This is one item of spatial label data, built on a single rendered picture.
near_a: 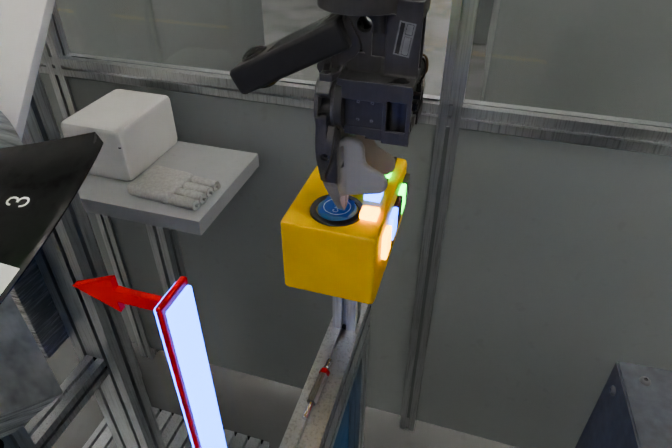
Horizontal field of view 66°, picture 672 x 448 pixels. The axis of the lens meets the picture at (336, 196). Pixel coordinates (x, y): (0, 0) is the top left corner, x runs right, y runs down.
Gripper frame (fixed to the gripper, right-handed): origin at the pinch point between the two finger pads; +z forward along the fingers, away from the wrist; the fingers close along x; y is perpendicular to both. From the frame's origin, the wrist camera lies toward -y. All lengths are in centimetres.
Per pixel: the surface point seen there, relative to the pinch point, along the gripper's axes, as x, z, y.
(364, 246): -3.5, 2.7, 3.9
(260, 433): 32, 109, -32
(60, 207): -21.7, -11.3, -10.5
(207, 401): -24.9, -1.1, -0.6
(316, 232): -3.5, 2.2, -0.9
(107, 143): 24, 15, -50
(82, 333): 6, 45, -50
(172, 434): 20, 101, -51
